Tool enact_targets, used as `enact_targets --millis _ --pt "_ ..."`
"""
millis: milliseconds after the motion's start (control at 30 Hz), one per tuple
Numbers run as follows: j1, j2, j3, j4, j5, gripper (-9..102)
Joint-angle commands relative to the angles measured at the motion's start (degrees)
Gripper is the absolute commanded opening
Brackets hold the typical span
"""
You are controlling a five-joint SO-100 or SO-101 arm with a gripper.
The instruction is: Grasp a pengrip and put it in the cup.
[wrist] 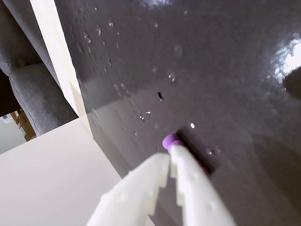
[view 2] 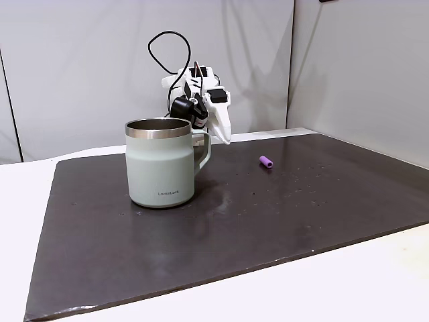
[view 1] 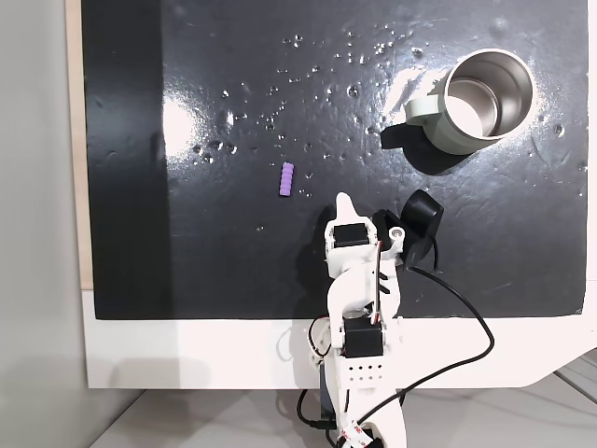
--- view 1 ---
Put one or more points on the black table mat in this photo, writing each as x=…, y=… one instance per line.
x=261, y=261

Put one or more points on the purple ribbed pen grip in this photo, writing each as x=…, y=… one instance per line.
x=286, y=179

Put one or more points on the black oval camera box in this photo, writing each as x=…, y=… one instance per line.
x=422, y=214

